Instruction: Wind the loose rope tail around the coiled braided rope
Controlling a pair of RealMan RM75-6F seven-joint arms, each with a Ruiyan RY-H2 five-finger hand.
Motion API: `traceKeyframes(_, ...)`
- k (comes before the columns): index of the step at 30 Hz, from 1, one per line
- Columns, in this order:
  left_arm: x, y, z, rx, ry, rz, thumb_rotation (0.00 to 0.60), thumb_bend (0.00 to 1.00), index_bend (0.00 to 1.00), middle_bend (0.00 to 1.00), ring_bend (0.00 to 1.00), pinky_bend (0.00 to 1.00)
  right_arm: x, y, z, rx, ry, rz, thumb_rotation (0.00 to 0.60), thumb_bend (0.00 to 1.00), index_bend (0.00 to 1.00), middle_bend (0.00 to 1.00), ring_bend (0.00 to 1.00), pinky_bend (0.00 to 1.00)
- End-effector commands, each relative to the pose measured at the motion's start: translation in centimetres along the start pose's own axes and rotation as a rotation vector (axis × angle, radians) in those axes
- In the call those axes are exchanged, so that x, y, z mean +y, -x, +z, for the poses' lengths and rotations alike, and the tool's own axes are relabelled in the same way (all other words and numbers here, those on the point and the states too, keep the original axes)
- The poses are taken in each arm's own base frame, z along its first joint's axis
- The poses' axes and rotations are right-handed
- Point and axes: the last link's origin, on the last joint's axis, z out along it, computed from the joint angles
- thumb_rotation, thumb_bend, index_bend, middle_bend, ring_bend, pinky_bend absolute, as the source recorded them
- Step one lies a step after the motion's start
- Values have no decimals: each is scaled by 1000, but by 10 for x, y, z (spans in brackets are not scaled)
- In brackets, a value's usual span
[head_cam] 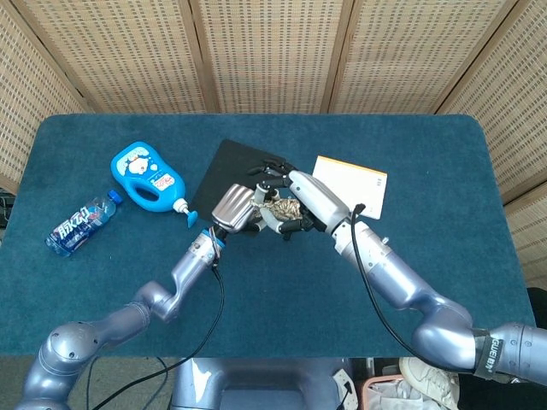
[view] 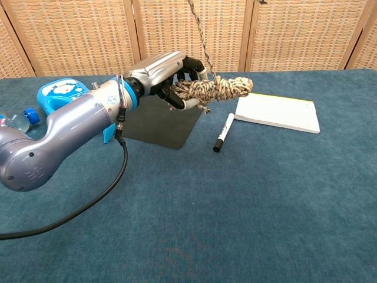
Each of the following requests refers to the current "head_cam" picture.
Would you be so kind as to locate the grey robot torso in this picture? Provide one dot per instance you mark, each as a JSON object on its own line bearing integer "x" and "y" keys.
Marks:
{"x": 256, "y": 384}

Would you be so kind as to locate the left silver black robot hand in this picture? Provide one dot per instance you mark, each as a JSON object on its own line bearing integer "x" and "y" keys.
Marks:
{"x": 233, "y": 209}

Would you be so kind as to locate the clear blue-capped water bottle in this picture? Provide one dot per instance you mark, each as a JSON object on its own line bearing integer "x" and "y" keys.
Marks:
{"x": 77, "y": 230}

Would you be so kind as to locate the blue detergent pump bottle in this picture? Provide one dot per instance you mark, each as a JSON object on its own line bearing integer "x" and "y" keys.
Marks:
{"x": 137, "y": 166}

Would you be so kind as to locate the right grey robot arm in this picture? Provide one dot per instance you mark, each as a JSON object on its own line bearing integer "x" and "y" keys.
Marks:
{"x": 406, "y": 277}

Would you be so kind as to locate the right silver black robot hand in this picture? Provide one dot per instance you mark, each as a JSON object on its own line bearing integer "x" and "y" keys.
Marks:
{"x": 320, "y": 200}

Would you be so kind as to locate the pink basket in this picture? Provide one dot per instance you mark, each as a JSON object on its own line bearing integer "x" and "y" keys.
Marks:
{"x": 384, "y": 393}

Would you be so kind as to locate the blue carpet table cover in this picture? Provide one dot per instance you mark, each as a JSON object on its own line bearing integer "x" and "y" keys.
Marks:
{"x": 273, "y": 299}

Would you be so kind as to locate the woven wooden folding screen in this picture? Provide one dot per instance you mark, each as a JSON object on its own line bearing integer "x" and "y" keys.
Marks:
{"x": 273, "y": 55}

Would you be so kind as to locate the white notepad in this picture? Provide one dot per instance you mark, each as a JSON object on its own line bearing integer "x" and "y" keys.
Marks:
{"x": 354, "y": 183}

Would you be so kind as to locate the white sneaker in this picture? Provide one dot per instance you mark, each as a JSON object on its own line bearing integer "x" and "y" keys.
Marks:
{"x": 431, "y": 380}

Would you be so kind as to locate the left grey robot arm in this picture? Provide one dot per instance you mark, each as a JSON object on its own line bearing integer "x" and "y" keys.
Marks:
{"x": 192, "y": 265}

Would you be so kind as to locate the black mouse pad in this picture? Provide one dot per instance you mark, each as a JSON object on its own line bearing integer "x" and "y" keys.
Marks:
{"x": 231, "y": 166}

